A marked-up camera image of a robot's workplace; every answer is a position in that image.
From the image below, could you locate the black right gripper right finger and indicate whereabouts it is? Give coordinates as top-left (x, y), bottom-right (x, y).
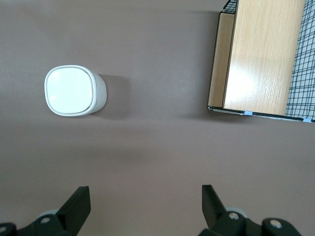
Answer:
top-left (196, 184), bottom-right (302, 236)

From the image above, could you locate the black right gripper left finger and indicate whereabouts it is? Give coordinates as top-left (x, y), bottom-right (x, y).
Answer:
top-left (0, 186), bottom-right (92, 236)

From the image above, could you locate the white trash can with lid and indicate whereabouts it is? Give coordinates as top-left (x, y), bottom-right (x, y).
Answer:
top-left (44, 64), bottom-right (108, 117)

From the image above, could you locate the wooden two-step shelf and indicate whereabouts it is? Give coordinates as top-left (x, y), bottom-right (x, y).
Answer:
top-left (207, 0), bottom-right (307, 116)

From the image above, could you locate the wooden shelf with wire basket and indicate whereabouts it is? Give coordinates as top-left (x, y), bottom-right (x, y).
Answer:
top-left (207, 0), bottom-right (315, 123)

